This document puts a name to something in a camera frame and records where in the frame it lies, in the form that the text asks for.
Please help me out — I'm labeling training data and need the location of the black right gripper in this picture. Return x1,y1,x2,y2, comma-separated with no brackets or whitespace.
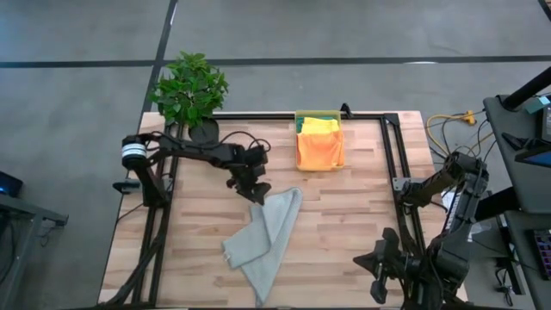
352,227,421,285

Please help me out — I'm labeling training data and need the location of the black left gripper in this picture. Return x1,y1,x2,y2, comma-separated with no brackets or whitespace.
226,161,272,206

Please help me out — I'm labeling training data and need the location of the grey microfiber towel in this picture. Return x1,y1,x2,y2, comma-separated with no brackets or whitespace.
221,187,304,307

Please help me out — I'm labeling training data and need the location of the orange microfiber towel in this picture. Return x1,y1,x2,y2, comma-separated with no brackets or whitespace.
295,130,346,172

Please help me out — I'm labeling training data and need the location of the teal microfiber towel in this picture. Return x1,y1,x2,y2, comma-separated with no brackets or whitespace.
295,115,335,133

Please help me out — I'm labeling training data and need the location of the yellow microfiber towel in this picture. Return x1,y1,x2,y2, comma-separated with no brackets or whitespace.
300,116,342,135

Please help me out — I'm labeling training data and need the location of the yellow translucent plastic bin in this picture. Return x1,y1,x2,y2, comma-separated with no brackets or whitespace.
294,108,346,173

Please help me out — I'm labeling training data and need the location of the black plant pot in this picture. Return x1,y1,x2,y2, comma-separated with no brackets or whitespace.
188,118,220,146

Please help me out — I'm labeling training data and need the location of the green leafy plant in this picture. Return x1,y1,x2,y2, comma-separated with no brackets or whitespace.
148,50,231,130

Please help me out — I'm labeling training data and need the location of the black table edge clamp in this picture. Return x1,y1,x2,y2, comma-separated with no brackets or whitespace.
112,178,142,195

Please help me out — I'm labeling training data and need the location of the black desk leg beam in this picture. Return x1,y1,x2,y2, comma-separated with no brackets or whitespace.
473,187,522,223

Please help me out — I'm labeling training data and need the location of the black keyboard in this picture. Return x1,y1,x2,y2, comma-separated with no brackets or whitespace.
528,227,551,281

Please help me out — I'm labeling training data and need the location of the black desk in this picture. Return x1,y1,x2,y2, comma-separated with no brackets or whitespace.
482,92,551,215

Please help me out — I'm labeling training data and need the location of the dark tablet with blue screen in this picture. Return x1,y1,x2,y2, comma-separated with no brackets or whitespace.
514,144,551,169

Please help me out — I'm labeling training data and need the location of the grey metal cart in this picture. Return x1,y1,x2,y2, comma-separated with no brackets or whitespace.
0,192,70,310

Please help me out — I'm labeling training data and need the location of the teal box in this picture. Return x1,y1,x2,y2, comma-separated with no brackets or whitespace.
524,95,551,115

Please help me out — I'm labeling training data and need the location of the black pole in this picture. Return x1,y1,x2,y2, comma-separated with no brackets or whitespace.
501,66,551,111

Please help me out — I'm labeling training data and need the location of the black device with blue light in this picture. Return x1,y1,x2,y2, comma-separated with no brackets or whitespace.
0,170,25,198

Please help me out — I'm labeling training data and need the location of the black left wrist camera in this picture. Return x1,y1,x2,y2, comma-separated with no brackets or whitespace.
244,145,270,167

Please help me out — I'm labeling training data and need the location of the black left wrist camera cable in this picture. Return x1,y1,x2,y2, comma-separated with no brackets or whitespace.
217,130,272,152

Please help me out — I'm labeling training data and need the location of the yellow extension cable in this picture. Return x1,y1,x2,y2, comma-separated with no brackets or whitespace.
425,110,496,173

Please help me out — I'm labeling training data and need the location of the black power cable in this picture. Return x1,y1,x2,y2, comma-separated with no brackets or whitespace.
430,118,497,167

